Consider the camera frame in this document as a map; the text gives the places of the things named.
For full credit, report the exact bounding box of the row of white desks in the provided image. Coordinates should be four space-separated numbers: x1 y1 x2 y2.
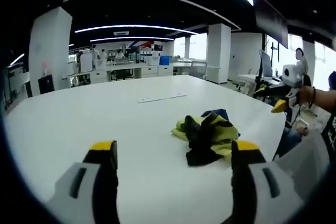
61 60 174 84

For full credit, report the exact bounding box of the white side desk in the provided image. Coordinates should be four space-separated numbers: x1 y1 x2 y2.
237 73 264 92

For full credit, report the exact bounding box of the person's black printed shirt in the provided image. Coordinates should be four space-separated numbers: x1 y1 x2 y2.
319 112 336 154

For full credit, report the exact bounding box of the person's right hand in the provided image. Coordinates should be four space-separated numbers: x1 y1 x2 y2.
298 86 313 111

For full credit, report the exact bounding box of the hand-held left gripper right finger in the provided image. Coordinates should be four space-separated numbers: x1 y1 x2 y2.
230 140 306 224

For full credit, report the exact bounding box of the dark hanging screen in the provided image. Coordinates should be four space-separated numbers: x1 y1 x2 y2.
250 0 290 50

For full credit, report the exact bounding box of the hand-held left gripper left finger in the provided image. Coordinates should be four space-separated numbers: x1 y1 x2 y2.
46 140 119 224

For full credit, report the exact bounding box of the white square pillar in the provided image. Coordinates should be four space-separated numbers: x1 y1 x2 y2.
205 23 232 83
28 6 73 96

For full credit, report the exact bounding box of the dark bead bracelet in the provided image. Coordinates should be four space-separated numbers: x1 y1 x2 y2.
308 86 317 109

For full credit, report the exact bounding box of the blue storage box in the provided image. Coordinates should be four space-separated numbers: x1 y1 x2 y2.
159 55 173 66

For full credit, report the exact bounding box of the white table cable cover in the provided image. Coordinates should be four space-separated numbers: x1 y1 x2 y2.
137 93 188 104

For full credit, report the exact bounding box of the grey worn device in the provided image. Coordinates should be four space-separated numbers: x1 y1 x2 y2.
272 129 331 201

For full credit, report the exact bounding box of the black floor box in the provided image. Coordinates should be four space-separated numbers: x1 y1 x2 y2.
38 74 55 95

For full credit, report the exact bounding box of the yellow and black garment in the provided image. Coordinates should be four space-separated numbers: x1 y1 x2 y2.
170 112 241 167

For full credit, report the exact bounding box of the person's blue jeans leg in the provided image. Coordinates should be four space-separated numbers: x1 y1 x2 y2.
277 126 303 158

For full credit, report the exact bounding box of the blue template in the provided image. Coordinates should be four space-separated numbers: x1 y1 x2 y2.
200 108 229 120

